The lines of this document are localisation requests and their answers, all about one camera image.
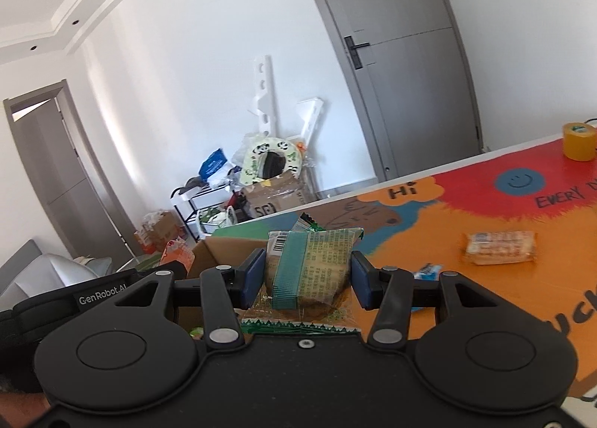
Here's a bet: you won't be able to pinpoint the taped brown cardboard box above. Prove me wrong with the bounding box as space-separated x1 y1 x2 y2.
243 174 312 220

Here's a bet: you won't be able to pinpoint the grey closed door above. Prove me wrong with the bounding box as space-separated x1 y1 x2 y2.
291 0 484 184

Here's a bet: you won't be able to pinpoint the grey open door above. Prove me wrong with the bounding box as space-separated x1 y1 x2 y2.
4 80 141 262

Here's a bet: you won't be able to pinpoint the green floor bag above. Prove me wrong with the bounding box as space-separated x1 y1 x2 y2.
116 253 164 273

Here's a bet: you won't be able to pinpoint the orange snack packet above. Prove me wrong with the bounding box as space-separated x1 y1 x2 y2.
160 239 195 279

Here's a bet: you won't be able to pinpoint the round panda print cushion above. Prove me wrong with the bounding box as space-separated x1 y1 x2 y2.
240 135 307 185

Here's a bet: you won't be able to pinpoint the colourful printed mat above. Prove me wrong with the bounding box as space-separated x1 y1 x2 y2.
212 136 597 412

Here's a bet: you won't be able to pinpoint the black door handle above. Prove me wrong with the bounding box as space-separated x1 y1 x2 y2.
344 35 372 71

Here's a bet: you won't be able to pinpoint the black shoe rack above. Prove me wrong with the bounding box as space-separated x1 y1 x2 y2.
170 185 235 243

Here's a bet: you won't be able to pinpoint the small orange cardboard box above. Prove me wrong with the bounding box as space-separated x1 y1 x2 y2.
134 211 188 254

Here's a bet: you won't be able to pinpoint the blue snack packet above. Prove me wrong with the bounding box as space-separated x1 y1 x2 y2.
413 262 443 280

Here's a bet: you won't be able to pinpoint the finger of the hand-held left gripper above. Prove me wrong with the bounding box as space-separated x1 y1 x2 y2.
140 261 188 280

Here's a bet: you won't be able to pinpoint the white shelf board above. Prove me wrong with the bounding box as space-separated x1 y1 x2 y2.
294 98 325 143

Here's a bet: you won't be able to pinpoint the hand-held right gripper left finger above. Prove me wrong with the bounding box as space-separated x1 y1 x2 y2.
112 248 268 349

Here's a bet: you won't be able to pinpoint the orange cracker packet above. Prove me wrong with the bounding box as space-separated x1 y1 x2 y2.
461 229 538 266

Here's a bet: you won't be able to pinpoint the green banded pastry packet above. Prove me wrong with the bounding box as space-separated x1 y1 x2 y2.
241 213 365 334

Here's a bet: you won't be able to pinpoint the grey sofa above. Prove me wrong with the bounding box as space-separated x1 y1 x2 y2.
0 239 118 313

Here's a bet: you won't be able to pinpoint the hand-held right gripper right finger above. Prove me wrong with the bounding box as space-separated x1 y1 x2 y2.
350 251 499 349

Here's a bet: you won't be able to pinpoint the blue bag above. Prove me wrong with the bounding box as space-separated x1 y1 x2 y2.
198 149 230 178

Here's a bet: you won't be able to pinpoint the white perforated board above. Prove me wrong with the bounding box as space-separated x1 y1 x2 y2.
247 55 274 136

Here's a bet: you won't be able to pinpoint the yellow tape roll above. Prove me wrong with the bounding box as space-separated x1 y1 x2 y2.
562 122 597 162

